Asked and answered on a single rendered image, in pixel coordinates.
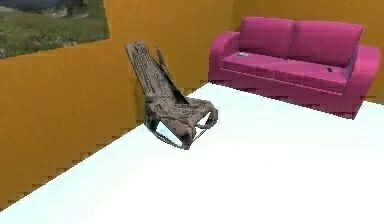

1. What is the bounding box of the pink sofa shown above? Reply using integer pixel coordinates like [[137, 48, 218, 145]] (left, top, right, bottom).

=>
[[208, 16, 382, 120]]

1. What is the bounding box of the window with green view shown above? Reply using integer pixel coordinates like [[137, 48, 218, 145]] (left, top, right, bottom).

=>
[[0, 0, 111, 60]]

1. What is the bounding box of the brown rocking chair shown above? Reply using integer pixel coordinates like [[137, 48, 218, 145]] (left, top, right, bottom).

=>
[[124, 40, 220, 151]]

